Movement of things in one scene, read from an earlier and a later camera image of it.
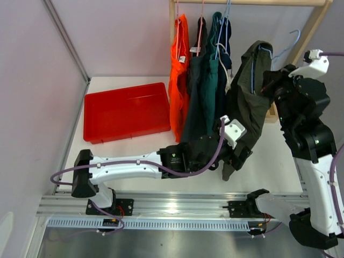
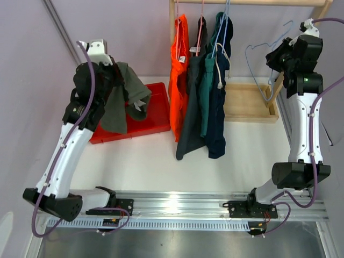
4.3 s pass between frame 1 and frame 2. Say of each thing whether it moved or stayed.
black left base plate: stayed
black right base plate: stayed
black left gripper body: moved
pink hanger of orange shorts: stayed
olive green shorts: moved
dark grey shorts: stayed
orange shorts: stayed
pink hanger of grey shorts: stayed
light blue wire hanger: moved
